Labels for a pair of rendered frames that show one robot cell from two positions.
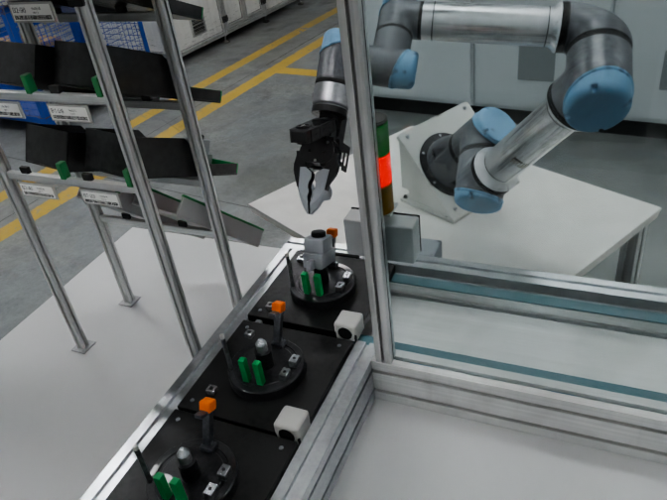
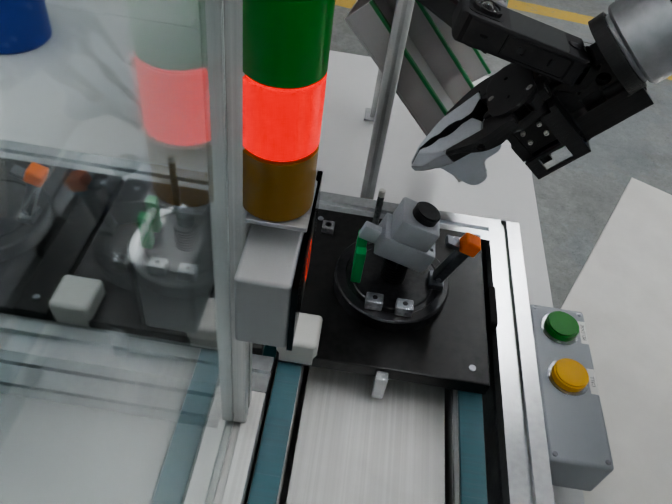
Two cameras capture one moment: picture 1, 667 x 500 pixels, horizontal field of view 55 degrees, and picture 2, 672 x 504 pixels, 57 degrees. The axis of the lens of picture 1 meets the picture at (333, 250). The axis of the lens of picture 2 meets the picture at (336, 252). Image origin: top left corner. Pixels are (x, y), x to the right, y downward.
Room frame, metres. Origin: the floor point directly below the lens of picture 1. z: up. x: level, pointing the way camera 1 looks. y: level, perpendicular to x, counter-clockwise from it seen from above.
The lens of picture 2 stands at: (0.79, -0.38, 1.54)
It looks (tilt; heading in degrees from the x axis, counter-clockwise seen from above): 47 degrees down; 63
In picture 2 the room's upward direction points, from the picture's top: 9 degrees clockwise
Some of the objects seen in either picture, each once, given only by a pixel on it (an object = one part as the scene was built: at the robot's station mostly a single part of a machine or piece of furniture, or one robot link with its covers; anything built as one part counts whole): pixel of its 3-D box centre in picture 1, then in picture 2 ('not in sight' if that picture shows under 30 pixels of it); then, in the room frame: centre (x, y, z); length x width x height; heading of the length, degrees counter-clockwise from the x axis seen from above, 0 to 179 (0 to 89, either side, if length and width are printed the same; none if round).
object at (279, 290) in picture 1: (324, 292); (388, 291); (1.08, 0.03, 0.96); 0.24 x 0.24 x 0.02; 63
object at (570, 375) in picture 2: not in sight; (568, 376); (1.23, -0.14, 0.96); 0.04 x 0.04 x 0.02
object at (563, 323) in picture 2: not in sight; (560, 328); (1.27, -0.08, 0.96); 0.04 x 0.04 x 0.02
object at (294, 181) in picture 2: not in sight; (277, 169); (0.89, -0.08, 1.29); 0.05 x 0.05 x 0.05
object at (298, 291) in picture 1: (323, 284); (391, 281); (1.08, 0.03, 0.98); 0.14 x 0.14 x 0.02
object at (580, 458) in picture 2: not in sight; (558, 390); (1.23, -0.14, 0.93); 0.21 x 0.07 x 0.06; 63
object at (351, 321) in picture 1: (348, 325); (298, 337); (0.95, -0.01, 0.97); 0.05 x 0.05 x 0.04; 63
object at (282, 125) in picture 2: not in sight; (281, 103); (0.89, -0.08, 1.34); 0.05 x 0.05 x 0.05
